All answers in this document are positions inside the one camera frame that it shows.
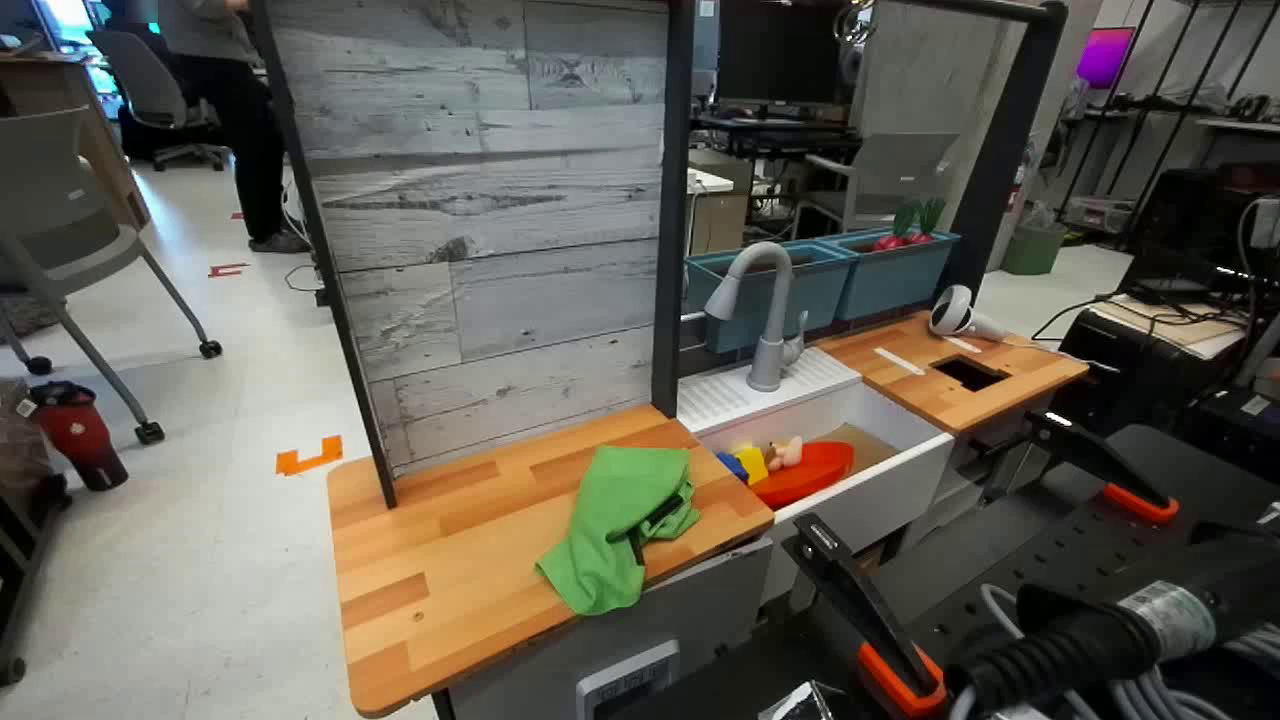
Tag black equipment case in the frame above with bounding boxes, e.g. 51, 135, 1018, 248
1118, 160, 1280, 304

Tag person in black trousers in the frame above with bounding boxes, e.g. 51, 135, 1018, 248
146, 0, 317, 256

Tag teal plastic bin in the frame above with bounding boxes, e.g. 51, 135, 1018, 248
683, 235, 856, 360
833, 230, 959, 325

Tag grey toy faucet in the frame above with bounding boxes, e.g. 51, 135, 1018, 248
701, 239, 812, 398

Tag red items in bin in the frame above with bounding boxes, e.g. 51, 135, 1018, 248
865, 230, 935, 260

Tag grey drawer front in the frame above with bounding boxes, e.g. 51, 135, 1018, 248
436, 535, 778, 720

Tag white marker stick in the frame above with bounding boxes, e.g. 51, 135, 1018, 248
871, 343, 933, 385

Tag white sink basin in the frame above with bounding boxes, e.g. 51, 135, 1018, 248
676, 350, 959, 604

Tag black clamp with orange tip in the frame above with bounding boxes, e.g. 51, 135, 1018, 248
1024, 403, 1188, 530
782, 513, 954, 720

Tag dark swivel chair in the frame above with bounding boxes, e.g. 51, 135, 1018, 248
94, 27, 232, 176

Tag grey side panel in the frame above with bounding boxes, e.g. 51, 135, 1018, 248
852, 0, 1032, 234

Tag red bowl with toys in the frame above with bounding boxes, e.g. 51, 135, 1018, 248
744, 438, 859, 513

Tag purple lit screen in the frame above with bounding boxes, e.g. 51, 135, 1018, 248
1072, 27, 1139, 91

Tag grey office chair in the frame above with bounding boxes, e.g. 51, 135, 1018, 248
0, 103, 230, 447

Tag red fire extinguisher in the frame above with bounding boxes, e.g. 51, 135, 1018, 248
28, 376, 133, 496

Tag green microfibre cloth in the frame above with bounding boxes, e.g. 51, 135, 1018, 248
533, 443, 705, 620

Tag green waste bin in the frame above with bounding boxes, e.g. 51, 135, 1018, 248
1001, 217, 1068, 281

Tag green item on chair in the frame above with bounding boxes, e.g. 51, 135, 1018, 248
894, 197, 946, 239

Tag cardboard box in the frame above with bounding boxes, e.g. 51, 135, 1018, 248
683, 166, 758, 260

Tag black corrugated hose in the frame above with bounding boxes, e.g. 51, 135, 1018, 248
954, 604, 1170, 720

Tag black frame post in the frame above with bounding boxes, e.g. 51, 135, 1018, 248
935, 0, 1072, 298
648, 0, 701, 421

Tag yellow toy block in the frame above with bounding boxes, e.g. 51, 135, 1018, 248
730, 439, 778, 488

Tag white tape roll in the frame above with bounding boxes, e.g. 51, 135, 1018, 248
923, 281, 986, 340

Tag black monitor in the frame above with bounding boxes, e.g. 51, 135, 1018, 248
718, 0, 852, 114

